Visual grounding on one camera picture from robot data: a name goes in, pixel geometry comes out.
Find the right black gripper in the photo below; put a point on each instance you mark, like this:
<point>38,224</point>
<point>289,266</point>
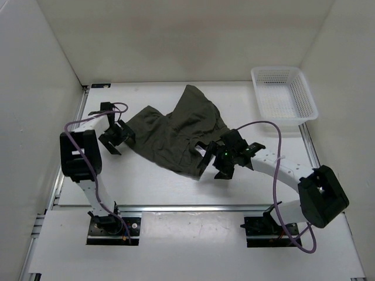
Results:
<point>225,172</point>

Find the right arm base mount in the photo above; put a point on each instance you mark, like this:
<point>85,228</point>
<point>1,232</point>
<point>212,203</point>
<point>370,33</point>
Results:
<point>262,231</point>

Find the olive green shorts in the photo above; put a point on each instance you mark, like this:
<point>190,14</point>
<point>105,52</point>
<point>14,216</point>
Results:
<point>170,140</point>

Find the aluminium table frame rail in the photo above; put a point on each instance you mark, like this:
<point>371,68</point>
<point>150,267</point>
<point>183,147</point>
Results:
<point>54,195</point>

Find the white plastic basket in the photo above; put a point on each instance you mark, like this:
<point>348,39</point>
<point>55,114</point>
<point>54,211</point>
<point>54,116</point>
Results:
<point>283,95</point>

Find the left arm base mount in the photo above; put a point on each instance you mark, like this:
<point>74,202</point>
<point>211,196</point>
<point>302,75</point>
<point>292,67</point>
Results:
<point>109,231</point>

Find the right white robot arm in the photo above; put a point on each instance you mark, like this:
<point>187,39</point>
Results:
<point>321,197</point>

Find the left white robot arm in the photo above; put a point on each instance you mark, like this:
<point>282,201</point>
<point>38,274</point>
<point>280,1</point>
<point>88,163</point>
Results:
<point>80,154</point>

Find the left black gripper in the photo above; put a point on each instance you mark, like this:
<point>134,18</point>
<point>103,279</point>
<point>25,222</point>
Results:
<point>125,134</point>

